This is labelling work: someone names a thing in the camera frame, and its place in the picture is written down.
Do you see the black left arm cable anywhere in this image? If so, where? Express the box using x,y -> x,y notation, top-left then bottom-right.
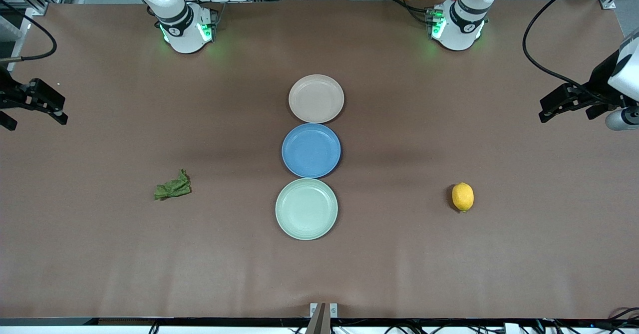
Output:
523,0 -> 639,92

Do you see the blue plate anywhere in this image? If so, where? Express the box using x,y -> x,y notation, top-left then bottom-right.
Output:
282,123 -> 342,179

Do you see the beige plate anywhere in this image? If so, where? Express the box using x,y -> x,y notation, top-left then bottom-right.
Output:
288,74 -> 345,124

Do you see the green lettuce leaf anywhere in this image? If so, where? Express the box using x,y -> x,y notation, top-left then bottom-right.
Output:
154,169 -> 192,201

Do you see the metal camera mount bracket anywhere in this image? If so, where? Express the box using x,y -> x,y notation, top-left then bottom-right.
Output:
310,303 -> 338,334

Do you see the pale green plate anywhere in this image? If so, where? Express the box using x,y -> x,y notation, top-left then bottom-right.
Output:
275,178 -> 339,241

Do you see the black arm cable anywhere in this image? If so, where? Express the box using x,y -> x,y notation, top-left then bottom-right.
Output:
0,0 -> 57,62
523,0 -> 639,92

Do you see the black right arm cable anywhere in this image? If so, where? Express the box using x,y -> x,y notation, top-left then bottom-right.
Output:
0,0 -> 57,62

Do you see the yellow lemon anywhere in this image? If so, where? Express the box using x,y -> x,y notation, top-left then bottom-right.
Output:
452,182 -> 475,213

